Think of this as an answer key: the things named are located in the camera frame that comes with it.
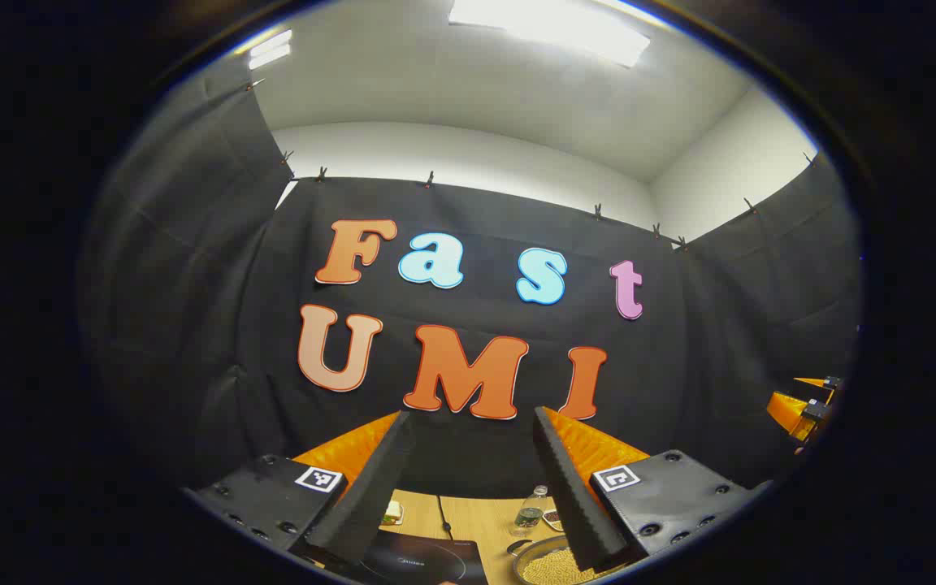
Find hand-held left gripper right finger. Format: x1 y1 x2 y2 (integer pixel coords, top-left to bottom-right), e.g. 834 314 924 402
531 405 772 573

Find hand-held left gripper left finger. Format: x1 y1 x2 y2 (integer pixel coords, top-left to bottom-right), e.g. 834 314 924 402
190 410 418 568

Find stainless steel pot black handle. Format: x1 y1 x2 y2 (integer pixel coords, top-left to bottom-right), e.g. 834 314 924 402
507 535 623 585

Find pile of soybeans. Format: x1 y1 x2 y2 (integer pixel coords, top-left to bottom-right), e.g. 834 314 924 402
522 546 599 585

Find black induction cooktop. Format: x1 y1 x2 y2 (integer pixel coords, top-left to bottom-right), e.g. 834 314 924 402
357 530 490 585

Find clear plastic bottle green label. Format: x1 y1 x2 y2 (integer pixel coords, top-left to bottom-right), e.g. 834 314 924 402
514 485 551 538

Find black backdrop cloth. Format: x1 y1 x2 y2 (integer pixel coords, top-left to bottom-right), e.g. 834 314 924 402
78 57 863 521

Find row of cloth clips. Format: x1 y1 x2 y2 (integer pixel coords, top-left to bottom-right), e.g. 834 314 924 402
245 76 818 249

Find large ceiling light panel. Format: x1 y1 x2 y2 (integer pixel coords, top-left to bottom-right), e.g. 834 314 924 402
447 0 652 68

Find small ceiling light panel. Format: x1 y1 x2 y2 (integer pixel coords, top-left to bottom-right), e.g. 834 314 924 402
248 29 294 71

